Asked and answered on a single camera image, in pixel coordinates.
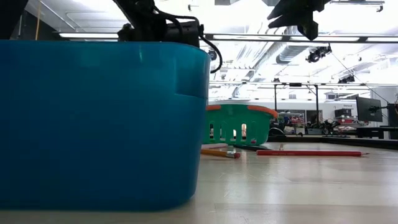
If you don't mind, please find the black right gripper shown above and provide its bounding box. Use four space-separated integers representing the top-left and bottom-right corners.
267 0 330 41

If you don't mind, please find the red pencil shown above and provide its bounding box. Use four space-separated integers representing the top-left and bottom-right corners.
256 149 370 157

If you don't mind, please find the pink pen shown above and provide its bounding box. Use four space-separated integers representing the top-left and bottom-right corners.
201 142 229 151

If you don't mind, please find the yellow pencil with pink eraser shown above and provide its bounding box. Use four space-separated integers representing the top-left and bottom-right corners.
200 149 241 159

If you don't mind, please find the black ceiling spotlight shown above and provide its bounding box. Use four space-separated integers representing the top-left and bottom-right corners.
338 74 356 84
305 45 333 64

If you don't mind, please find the overhead beam with lights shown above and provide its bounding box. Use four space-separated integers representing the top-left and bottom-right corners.
58 32 398 44

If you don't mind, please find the green basket with red rim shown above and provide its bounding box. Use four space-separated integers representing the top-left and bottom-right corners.
201 103 279 146

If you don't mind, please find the black computer monitor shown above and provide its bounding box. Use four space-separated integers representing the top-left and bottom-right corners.
387 103 398 140
356 96 384 123

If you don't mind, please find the black pencil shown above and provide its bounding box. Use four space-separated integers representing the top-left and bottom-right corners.
233 144 272 152

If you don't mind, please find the black background desk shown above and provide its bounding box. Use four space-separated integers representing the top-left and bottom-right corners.
356 125 398 140

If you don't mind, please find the green cactus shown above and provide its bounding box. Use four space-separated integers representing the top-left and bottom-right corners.
117 23 137 43

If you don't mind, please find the blue plastic bin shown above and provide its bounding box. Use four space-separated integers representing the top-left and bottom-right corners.
0 39 211 213

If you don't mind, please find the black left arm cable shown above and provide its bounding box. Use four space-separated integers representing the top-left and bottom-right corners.
152 5 223 74

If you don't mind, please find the yellow hanging cable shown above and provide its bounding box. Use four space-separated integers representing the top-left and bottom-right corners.
35 0 42 40

